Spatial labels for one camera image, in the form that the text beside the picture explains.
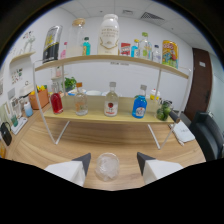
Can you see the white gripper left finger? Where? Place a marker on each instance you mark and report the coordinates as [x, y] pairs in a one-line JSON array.
[[71, 170]]

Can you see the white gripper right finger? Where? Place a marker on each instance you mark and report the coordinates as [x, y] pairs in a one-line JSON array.
[[156, 169]]

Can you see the blue liquid bottle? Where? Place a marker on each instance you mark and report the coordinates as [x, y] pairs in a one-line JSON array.
[[139, 107]]

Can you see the white milk bottle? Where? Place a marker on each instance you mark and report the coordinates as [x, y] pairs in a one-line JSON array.
[[108, 36]]

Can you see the blue white cup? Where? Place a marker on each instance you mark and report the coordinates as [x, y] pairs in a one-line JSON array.
[[28, 110]]

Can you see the yellow cup white lid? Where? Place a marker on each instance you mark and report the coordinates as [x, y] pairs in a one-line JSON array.
[[154, 95]]

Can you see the green cup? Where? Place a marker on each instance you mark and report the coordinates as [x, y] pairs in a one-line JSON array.
[[14, 121]]

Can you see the clear glass with ice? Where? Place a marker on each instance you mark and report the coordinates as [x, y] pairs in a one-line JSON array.
[[107, 166]]

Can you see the white zip pouch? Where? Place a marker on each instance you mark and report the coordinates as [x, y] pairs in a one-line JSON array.
[[182, 132]]

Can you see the glass jar of limes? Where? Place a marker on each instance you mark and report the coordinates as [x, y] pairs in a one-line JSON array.
[[164, 111]]

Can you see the black chair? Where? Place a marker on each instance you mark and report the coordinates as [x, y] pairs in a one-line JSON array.
[[208, 133]]

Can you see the white tray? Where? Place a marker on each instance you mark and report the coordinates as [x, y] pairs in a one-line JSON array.
[[20, 126]]

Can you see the black kettle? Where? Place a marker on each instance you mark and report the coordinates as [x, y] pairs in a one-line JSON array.
[[6, 135]]

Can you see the clear bottle red label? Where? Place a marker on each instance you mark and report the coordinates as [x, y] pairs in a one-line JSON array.
[[111, 105]]

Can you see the orange basket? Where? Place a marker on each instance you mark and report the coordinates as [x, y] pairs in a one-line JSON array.
[[40, 99]]

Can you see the brown door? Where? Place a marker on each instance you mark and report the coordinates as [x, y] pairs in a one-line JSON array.
[[199, 83]]

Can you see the clear bottle blue cap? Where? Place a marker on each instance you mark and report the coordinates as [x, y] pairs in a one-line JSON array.
[[156, 55]]

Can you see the yellow printed can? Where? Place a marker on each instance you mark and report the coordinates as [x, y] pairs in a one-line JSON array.
[[170, 54]]

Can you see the small pink bottle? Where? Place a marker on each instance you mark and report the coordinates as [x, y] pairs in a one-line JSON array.
[[63, 53]]

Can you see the clear bottle green cap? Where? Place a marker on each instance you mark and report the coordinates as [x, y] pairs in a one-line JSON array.
[[144, 48]]

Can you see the small teal bottle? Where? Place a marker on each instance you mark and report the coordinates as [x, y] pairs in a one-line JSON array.
[[86, 48]]

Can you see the small red can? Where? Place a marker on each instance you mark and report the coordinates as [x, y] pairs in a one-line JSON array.
[[125, 49]]

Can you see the black silver tall can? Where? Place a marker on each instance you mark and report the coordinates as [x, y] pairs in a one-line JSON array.
[[51, 45]]

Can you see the large glass bottle cork lid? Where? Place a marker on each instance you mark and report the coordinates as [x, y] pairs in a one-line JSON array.
[[75, 38]]

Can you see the white vase with flowers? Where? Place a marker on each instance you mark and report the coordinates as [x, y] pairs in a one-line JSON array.
[[30, 41]]

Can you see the ceiling air vent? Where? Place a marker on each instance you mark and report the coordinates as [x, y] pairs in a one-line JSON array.
[[151, 16]]

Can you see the small square ceiling vent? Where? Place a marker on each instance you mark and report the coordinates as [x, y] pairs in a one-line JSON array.
[[127, 12]]

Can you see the white frame wooden shelf rack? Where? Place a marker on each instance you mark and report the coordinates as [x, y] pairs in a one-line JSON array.
[[100, 116]]

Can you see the wooden wall shelf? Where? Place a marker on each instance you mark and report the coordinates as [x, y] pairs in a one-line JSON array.
[[23, 56]]

